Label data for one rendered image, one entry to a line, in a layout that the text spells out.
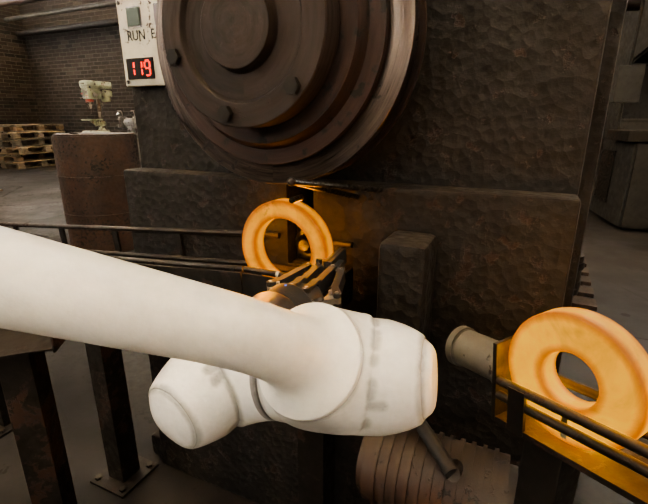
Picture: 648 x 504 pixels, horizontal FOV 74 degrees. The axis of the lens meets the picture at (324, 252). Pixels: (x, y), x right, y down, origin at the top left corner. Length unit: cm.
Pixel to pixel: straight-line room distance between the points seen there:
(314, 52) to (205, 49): 19
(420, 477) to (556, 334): 28
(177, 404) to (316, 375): 16
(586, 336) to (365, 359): 26
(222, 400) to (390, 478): 33
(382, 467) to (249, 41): 64
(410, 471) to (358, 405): 33
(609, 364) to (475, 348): 17
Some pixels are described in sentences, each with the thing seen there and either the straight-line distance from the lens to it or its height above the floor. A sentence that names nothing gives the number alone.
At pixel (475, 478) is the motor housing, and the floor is 52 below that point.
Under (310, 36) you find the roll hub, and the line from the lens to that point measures 64.
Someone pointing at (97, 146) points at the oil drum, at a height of 80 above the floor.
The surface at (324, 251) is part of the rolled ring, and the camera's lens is 77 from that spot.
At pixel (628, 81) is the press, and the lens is 474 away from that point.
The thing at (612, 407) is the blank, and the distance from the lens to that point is 56.
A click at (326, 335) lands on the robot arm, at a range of 35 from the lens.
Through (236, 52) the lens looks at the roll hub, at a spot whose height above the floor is 108.
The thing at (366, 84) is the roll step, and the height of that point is 104.
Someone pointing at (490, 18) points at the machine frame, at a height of 114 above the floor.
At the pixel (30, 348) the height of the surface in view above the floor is 61.
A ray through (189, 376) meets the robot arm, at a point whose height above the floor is 75.
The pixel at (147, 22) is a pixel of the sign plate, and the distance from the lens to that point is 112.
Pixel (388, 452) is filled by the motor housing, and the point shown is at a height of 52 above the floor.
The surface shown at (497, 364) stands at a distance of 60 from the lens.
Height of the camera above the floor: 99
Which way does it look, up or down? 17 degrees down
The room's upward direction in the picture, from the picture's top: straight up
